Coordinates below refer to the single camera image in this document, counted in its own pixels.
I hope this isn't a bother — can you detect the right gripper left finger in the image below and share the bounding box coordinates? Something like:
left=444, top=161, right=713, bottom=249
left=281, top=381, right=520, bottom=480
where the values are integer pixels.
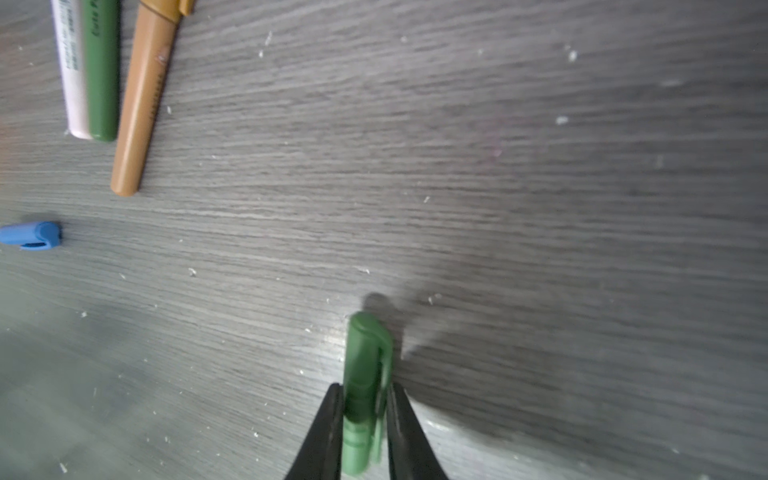
left=284, top=383, right=344, bottom=480

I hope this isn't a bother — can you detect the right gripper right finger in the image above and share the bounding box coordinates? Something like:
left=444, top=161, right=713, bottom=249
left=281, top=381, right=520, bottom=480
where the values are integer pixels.
left=386, top=383, right=448, bottom=480

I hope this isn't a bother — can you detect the dark green pen cap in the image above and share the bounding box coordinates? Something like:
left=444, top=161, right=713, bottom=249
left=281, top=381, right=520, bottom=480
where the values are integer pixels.
left=341, top=311, right=394, bottom=477

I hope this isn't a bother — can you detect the blue pen cap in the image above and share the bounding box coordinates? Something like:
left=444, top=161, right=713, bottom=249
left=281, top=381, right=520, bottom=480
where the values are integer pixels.
left=0, top=221, right=62, bottom=251

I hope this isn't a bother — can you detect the orange pen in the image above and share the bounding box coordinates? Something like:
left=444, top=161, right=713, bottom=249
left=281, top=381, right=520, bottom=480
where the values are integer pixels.
left=111, top=3, right=180, bottom=197

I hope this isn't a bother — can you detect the orange pen cap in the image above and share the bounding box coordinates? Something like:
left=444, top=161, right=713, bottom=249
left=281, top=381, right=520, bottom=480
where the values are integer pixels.
left=140, top=0, right=196, bottom=24

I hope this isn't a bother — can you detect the light green pen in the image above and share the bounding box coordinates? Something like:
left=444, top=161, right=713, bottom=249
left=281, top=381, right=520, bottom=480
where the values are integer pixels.
left=82, top=0, right=121, bottom=142

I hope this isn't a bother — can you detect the pink pen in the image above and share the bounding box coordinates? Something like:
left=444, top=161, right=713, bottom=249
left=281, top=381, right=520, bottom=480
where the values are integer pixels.
left=51, top=0, right=93, bottom=140

